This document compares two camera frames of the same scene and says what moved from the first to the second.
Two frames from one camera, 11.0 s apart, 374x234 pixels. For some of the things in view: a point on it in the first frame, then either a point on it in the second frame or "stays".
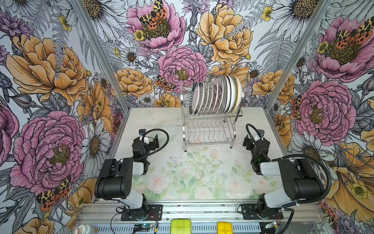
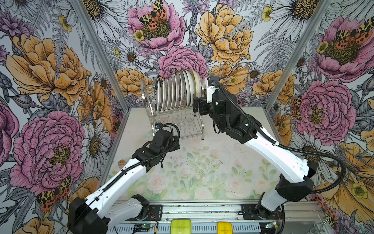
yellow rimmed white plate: x=239 y=96 to x=196 y=85
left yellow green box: x=180 y=226 stays
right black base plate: x=250 y=211 stays
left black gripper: x=152 y=144 to x=171 y=143
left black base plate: x=151 y=212 stays
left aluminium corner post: x=102 y=51 stays
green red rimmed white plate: x=194 y=98 to x=157 y=99
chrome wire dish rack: x=208 y=128 to x=188 y=124
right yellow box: x=224 y=227 stays
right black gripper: x=250 y=142 to x=203 y=109
